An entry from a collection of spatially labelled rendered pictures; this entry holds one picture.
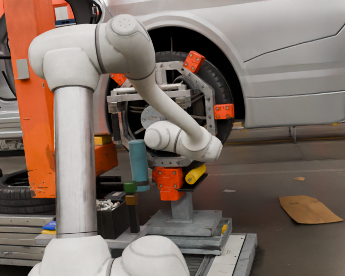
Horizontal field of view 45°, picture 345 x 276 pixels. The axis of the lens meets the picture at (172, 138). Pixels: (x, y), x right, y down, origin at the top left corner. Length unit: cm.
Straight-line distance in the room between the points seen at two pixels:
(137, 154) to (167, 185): 25
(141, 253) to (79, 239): 16
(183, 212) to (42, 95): 101
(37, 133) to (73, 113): 100
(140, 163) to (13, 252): 85
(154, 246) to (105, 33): 54
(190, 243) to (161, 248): 136
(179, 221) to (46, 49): 152
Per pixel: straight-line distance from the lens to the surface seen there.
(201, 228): 232
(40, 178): 212
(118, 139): 204
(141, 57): 111
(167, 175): 221
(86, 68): 110
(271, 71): 220
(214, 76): 218
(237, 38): 222
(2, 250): 252
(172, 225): 240
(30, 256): 242
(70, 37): 112
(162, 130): 154
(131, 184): 162
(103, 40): 110
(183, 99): 190
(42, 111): 204
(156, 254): 97
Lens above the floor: 105
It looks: 9 degrees down
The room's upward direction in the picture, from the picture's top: 5 degrees counter-clockwise
